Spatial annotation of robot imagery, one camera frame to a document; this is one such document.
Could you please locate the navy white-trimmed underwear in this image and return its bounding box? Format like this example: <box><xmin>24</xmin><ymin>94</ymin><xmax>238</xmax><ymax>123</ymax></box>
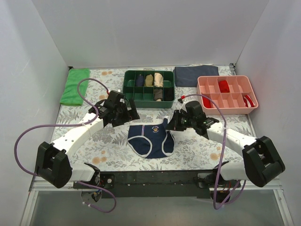
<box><xmin>127</xmin><ymin>117</ymin><xmax>175</xmax><ymax>159</ymax></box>

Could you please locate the aluminium frame rail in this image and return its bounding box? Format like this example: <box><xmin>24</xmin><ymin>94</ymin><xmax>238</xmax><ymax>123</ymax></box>
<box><xmin>21</xmin><ymin>179</ymin><xmax>293</xmax><ymax>226</ymax></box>

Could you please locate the rolled cream underwear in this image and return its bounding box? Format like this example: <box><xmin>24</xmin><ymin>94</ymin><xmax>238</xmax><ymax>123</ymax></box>
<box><xmin>154</xmin><ymin>73</ymin><xmax>164</xmax><ymax>87</ymax></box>

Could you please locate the rolled black underwear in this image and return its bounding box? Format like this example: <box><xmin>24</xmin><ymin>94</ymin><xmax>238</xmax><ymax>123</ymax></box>
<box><xmin>164</xmin><ymin>87</ymin><xmax>174</xmax><ymax>101</ymax></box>

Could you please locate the rolled red underwear left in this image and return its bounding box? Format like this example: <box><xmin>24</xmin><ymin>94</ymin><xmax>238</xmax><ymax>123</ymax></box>
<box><xmin>202</xmin><ymin>97</ymin><xmax>211</xmax><ymax>108</ymax></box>

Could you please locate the dark blue folded cloth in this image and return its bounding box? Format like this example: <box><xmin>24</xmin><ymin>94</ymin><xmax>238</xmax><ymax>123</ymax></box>
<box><xmin>174</xmin><ymin>65</ymin><xmax>219</xmax><ymax>87</ymax></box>

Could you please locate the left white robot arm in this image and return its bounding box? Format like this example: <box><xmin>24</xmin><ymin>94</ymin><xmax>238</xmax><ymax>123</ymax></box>
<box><xmin>34</xmin><ymin>91</ymin><xmax>140</xmax><ymax>188</ymax></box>

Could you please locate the rolled red underwear top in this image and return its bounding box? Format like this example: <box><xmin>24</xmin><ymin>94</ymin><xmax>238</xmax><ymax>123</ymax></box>
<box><xmin>218</xmin><ymin>80</ymin><xmax>230</xmax><ymax>93</ymax></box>

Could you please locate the rolled navy underwear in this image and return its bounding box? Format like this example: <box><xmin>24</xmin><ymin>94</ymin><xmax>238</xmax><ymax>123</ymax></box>
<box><xmin>135</xmin><ymin>74</ymin><xmax>144</xmax><ymax>87</ymax></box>

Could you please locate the rolled grey brown underwear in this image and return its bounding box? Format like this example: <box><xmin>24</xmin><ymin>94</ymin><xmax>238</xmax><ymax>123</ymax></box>
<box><xmin>154</xmin><ymin>89</ymin><xmax>163</xmax><ymax>101</ymax></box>

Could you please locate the green divided organizer tray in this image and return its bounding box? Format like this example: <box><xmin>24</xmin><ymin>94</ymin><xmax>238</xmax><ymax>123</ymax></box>
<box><xmin>122</xmin><ymin>70</ymin><xmax>175</xmax><ymax>108</ymax></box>

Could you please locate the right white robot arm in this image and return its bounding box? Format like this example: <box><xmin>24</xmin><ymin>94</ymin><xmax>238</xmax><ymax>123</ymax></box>
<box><xmin>166</xmin><ymin>101</ymin><xmax>285</xmax><ymax>187</ymax></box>

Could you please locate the pink divided organizer tray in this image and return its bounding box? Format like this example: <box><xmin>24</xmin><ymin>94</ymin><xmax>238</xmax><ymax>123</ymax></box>
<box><xmin>197</xmin><ymin>75</ymin><xmax>259</xmax><ymax>115</ymax></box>

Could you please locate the red white striped underwear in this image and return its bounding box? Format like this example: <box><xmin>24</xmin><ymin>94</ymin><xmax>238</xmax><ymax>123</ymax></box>
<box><xmin>243</xmin><ymin>95</ymin><xmax>255</xmax><ymax>108</ymax></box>

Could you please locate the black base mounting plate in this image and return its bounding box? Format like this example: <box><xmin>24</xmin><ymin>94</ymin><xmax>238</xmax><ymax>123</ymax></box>
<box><xmin>72</xmin><ymin>171</ymin><xmax>240</xmax><ymax>200</ymax></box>

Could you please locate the rolled tan underwear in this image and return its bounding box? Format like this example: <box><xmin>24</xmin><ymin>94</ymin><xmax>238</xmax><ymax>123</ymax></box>
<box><xmin>144</xmin><ymin>74</ymin><xmax>153</xmax><ymax>87</ymax></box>

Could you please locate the green folded towel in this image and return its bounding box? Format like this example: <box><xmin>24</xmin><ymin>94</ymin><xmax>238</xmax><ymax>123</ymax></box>
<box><xmin>60</xmin><ymin>68</ymin><xmax>90</xmax><ymax>106</ymax></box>

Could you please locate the rolled red underwear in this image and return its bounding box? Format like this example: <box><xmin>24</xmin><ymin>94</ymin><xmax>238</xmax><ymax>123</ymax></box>
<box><xmin>202</xmin><ymin>97</ymin><xmax>211</xmax><ymax>108</ymax></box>
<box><xmin>218</xmin><ymin>80</ymin><xmax>230</xmax><ymax>93</ymax></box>

